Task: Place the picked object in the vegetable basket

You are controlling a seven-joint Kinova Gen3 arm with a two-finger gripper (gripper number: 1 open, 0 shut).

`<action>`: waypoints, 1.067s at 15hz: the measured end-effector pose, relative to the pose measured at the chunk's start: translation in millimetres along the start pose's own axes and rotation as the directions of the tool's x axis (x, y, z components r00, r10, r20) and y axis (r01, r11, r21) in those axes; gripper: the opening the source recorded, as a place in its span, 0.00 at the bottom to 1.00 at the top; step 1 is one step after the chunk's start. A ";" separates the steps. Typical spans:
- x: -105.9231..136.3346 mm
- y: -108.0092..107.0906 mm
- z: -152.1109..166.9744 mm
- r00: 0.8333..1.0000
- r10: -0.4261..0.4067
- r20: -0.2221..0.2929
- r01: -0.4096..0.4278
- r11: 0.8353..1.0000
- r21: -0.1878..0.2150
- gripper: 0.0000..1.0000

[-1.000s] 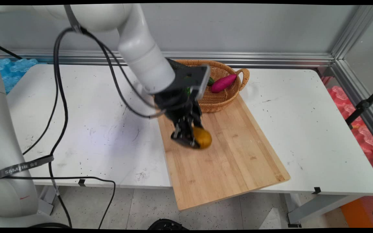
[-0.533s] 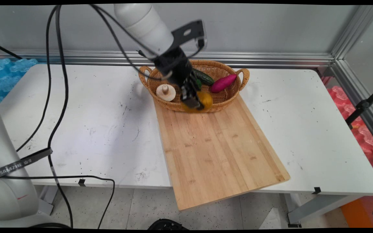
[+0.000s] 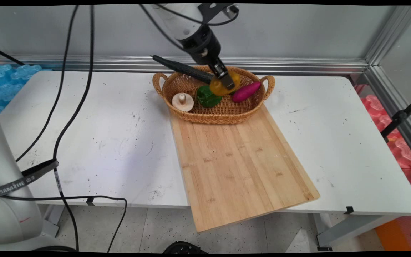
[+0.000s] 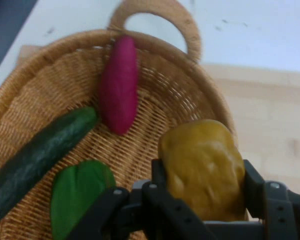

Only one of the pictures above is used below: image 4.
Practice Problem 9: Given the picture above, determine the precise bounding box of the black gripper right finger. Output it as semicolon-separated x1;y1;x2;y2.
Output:
242;159;300;240

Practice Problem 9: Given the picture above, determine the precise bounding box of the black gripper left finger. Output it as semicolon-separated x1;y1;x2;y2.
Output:
66;158;217;240

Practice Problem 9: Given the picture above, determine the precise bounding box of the yellow-brown toy potato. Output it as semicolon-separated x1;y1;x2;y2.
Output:
157;119;247;222

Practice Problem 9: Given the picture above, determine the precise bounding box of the green toy bell pepper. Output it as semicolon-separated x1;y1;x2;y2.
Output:
49;159;117;240

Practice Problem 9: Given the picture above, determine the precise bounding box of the magenta toy sweet potato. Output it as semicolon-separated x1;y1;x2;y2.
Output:
97;34;140;137

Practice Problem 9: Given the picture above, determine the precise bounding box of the dark green toy cucumber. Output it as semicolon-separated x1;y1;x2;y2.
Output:
0;106;100;222

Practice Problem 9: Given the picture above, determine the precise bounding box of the woven wicker basket with handles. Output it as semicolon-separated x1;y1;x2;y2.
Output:
0;0;239;240

